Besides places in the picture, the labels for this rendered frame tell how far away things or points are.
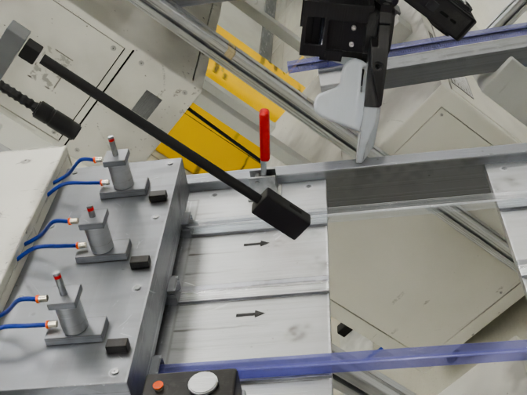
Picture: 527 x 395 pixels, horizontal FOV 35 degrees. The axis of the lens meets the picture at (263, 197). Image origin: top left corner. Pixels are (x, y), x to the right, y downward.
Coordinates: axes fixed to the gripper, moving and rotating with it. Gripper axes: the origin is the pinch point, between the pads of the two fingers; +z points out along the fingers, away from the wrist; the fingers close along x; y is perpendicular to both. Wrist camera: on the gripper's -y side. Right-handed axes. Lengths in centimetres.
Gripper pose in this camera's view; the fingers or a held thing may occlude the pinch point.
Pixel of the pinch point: (361, 126)
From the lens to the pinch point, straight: 83.9
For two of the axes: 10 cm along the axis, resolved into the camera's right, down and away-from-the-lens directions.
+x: -0.5, 5.6, -8.3
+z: -0.8, 8.2, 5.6
